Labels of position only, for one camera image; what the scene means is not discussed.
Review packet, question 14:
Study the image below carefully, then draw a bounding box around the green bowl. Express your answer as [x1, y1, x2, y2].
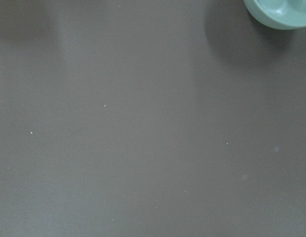
[244, 0, 306, 30]

